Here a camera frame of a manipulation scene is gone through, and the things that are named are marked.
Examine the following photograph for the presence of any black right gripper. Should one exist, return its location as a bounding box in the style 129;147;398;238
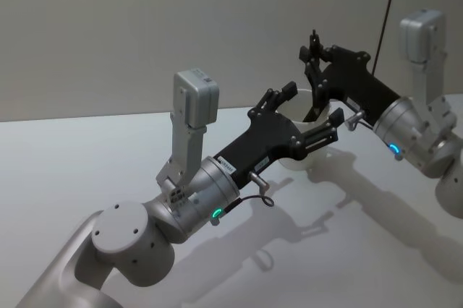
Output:
299;28;401;123

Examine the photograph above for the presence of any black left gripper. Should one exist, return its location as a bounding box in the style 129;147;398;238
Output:
215;81;346;189

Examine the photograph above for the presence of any pale plastic cup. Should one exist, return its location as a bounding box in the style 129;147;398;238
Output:
279;87;334;172

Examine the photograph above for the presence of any white curtain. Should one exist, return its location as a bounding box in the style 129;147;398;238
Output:
0;0;463;124

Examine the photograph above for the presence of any white table cloth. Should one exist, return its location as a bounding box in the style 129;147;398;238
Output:
0;93;463;308

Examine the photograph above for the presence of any thin dark red cable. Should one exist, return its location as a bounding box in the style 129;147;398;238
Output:
371;0;402;74

